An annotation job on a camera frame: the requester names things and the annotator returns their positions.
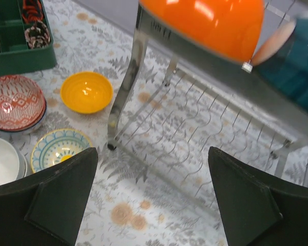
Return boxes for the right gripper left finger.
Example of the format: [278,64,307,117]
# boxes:
[0,147,98,245]

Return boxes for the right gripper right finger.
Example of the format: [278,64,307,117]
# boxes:
[208,147,308,245]

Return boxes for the cream bowl with teal stripes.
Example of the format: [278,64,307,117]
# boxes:
[30,128,93,173]

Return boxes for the white ribbed bowl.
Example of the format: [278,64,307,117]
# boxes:
[0,138,25,186]
[16,150,28,180]

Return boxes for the red and white floral bowl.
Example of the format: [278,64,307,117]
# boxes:
[3,100,47,135]

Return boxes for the blue zigzag red-inside bowl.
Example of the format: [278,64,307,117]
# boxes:
[0,75,46,132]

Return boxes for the yellow bowl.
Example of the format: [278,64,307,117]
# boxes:
[60,71,113,114]

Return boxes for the teal and white bowl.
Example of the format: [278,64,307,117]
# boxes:
[251,11,308,111]

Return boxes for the orange bowl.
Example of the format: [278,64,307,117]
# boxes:
[139,0,264,63]

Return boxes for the steel two-tier dish rack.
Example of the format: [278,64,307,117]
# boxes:
[106,0,308,218]

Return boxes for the floral table mat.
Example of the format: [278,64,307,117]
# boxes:
[0,1,308,245]

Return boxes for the green compartment tray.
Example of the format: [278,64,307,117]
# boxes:
[0,1,57,76]

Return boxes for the dark floral hair ties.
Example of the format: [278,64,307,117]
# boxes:
[24,20,52,49]

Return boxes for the red black hair ties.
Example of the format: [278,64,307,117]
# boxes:
[22,0,44,24]

